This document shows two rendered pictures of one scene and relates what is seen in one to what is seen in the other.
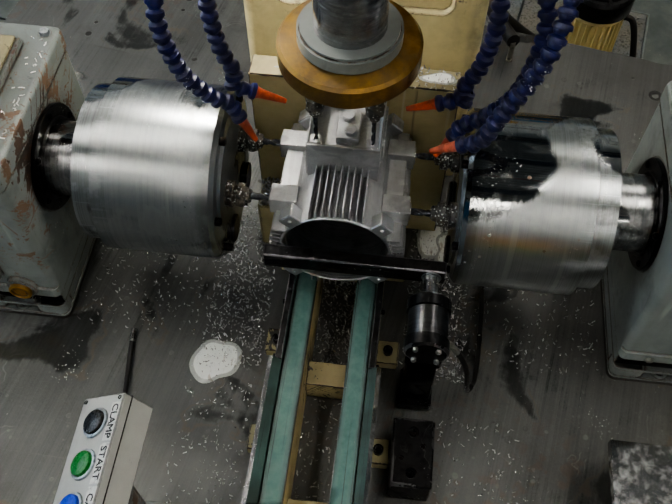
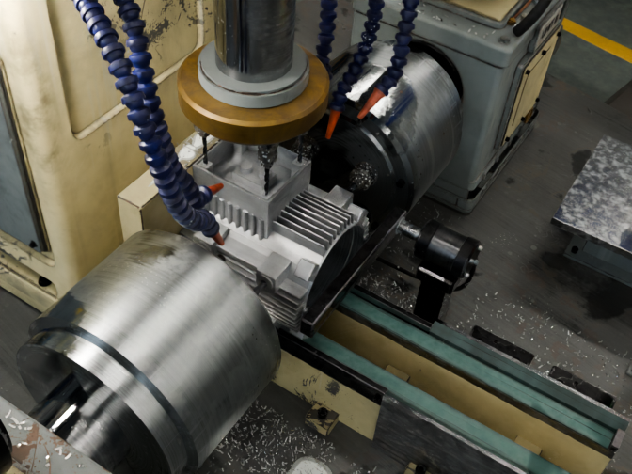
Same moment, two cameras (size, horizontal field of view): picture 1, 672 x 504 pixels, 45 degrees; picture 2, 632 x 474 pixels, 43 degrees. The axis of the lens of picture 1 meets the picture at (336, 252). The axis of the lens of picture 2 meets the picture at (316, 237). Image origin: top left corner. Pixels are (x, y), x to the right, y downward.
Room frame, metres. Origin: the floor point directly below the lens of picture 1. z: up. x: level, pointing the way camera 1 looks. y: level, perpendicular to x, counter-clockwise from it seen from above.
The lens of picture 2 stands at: (0.38, 0.68, 1.85)
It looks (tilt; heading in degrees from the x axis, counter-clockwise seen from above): 47 degrees down; 292
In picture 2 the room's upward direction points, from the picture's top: 5 degrees clockwise
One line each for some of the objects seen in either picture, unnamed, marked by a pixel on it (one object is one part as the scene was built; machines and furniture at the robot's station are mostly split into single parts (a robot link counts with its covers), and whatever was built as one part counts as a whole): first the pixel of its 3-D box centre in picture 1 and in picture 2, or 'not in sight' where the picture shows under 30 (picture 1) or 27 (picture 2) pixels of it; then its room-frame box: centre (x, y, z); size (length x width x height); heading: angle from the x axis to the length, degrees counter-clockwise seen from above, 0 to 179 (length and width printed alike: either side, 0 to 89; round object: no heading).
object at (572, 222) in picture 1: (543, 204); (377, 126); (0.68, -0.30, 1.04); 0.41 x 0.25 x 0.25; 83
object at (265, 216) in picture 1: (283, 210); not in sight; (0.80, 0.09, 0.86); 0.07 x 0.06 x 0.12; 83
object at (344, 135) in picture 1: (347, 131); (252, 182); (0.76, -0.02, 1.11); 0.12 x 0.11 x 0.07; 173
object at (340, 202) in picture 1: (343, 195); (275, 244); (0.72, -0.01, 1.02); 0.20 x 0.19 x 0.19; 173
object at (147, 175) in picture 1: (136, 164); (124, 387); (0.75, 0.29, 1.04); 0.37 x 0.25 x 0.25; 83
